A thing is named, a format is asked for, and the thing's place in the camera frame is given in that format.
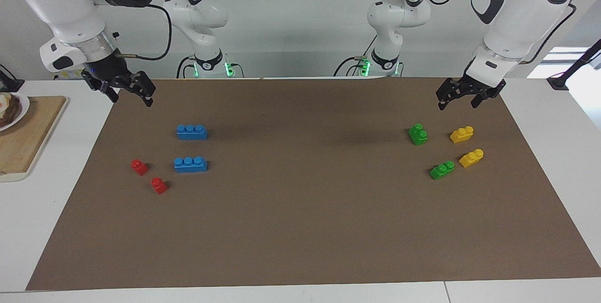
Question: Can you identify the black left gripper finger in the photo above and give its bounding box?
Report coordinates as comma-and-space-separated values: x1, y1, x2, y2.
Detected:
472, 81, 507, 109
436, 78, 470, 110

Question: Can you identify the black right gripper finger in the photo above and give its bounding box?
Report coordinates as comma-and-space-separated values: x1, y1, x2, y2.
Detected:
123, 71, 156, 107
81, 73, 120, 103

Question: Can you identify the green two-stud toy brick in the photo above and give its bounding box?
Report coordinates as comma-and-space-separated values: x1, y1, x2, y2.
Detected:
430, 161, 455, 181
408, 124, 428, 146

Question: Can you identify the blue three-stud toy brick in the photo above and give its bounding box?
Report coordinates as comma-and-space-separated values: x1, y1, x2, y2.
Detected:
177, 124, 208, 140
174, 156, 208, 173

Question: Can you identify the yellow two-stud toy brick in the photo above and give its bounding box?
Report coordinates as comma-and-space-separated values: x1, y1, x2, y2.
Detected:
450, 126, 474, 144
459, 148, 484, 168

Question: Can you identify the white plate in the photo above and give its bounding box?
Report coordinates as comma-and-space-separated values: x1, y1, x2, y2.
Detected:
0, 93, 30, 132

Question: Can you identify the wooden cutting board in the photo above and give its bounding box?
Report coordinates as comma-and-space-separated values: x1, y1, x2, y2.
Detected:
0, 96, 69, 182

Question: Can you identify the black device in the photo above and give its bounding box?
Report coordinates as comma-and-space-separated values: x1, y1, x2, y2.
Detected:
0, 64, 25, 93

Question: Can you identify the toast with fried egg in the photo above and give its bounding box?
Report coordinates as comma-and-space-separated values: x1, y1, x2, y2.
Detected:
0, 94, 22, 129

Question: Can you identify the brown table mat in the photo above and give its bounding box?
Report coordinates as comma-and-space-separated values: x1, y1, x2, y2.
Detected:
26, 78, 601, 291

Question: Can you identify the black base cable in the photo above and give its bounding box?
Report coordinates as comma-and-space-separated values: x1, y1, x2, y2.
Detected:
177, 56, 245, 79
333, 35, 378, 77

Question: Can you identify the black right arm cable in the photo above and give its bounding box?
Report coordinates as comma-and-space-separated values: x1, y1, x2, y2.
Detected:
115, 2, 173, 62

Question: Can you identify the black camera stand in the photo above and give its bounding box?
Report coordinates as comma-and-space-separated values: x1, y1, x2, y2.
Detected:
547, 39, 601, 91

